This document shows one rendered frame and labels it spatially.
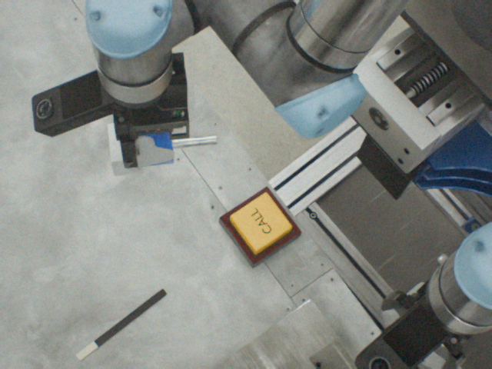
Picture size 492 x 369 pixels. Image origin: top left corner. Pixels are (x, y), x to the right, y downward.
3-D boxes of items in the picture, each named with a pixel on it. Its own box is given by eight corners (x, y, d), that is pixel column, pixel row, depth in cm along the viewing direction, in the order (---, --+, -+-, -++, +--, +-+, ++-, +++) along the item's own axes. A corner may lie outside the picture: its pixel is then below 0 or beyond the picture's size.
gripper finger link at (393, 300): (410, 320, 108) (442, 320, 99) (400, 331, 107) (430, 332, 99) (383, 289, 108) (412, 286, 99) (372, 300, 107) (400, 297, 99)
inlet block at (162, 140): (213, 128, 123) (214, 112, 117) (217, 165, 121) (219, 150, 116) (110, 139, 121) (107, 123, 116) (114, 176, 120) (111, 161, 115)
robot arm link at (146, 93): (98, 91, 92) (91, 15, 94) (101, 110, 96) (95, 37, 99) (176, 84, 92) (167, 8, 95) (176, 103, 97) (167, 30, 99)
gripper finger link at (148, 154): (177, 184, 115) (174, 142, 108) (127, 190, 115) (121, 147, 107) (174, 163, 117) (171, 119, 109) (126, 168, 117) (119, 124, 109)
